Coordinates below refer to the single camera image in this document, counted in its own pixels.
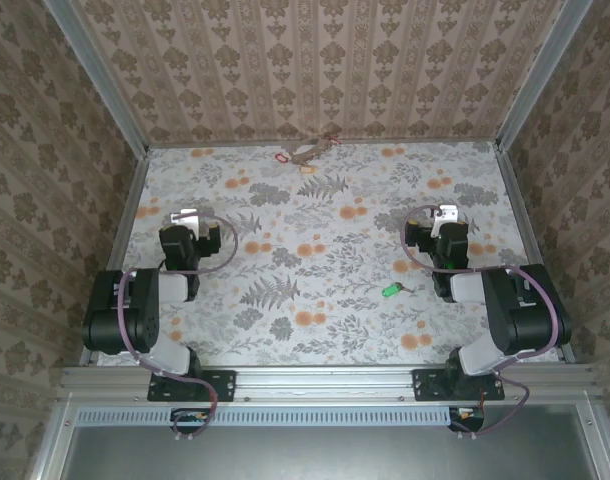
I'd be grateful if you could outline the aluminium table end rail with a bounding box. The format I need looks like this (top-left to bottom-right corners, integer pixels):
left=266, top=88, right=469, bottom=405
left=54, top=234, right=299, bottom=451
left=145, top=135, right=501, bottom=149

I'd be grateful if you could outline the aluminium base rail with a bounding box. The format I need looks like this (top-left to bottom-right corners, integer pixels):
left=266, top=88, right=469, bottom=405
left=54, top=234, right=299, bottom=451
left=59, top=364, right=604, bottom=407

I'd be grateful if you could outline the green headed key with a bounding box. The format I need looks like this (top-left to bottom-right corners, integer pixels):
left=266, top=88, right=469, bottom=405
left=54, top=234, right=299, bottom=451
left=381, top=282, right=415, bottom=300

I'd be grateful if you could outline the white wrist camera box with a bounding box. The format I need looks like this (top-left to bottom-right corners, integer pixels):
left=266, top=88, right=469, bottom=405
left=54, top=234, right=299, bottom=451
left=169, top=208, right=202, bottom=237
left=431, top=203, right=460, bottom=239

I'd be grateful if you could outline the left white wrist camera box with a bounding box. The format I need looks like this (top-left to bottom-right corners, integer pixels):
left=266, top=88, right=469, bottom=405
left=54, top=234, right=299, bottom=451
left=169, top=208, right=202, bottom=237

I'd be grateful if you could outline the aluminium panel frame bar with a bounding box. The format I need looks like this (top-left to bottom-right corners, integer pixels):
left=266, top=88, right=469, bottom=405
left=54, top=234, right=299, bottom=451
left=27, top=397, right=76, bottom=480
left=577, top=402, right=610, bottom=480

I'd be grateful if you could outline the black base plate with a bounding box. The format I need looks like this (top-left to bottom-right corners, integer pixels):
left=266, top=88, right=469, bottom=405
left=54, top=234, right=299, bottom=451
left=146, top=368, right=237, bottom=403
left=412, top=368, right=506, bottom=403

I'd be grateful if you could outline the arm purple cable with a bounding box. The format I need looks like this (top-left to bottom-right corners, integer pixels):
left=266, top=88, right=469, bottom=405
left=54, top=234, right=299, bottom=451
left=402, top=204, right=561, bottom=440
left=117, top=210, right=240, bottom=441

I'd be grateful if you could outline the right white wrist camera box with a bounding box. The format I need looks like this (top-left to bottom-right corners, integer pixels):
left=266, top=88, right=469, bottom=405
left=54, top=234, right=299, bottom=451
left=431, top=203, right=460, bottom=239

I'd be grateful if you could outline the grey metal panel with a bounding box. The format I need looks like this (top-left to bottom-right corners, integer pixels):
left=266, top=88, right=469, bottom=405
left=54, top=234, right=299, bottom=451
left=59, top=404, right=601, bottom=480

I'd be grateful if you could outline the aluminium table side rail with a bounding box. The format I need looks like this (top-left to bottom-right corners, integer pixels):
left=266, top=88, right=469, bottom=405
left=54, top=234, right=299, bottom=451
left=494, top=147, right=576, bottom=364
left=79, top=149, right=151, bottom=366

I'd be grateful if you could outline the brown strap keyring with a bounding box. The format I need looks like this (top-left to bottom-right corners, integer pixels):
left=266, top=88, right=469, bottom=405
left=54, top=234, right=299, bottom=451
left=290, top=133, right=341, bottom=166

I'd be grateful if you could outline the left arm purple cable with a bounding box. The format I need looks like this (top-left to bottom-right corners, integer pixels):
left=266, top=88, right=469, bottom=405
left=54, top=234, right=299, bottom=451
left=117, top=210, right=240, bottom=441

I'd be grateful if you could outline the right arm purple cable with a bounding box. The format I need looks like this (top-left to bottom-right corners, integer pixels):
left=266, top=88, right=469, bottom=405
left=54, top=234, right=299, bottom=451
left=402, top=204, right=561, bottom=440

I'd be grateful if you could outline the grey slotted cable duct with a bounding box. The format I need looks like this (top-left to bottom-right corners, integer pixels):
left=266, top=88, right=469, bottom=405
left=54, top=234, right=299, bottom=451
left=77, top=405, right=454, bottom=427

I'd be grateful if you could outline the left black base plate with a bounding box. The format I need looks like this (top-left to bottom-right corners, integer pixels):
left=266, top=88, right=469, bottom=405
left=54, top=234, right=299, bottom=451
left=146, top=368, right=237, bottom=403

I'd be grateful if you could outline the aluminium frame post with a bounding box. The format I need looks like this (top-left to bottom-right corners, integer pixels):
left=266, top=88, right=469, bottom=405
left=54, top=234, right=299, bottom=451
left=494, top=0, right=594, bottom=151
left=42, top=0, right=151, bottom=159

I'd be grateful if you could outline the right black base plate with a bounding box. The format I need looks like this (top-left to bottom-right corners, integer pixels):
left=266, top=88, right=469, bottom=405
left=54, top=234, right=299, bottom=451
left=412, top=368, right=506, bottom=403

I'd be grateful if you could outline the floral patterned table cover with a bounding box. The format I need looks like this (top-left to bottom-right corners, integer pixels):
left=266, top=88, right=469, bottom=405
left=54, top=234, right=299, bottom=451
left=87, top=141, right=566, bottom=366

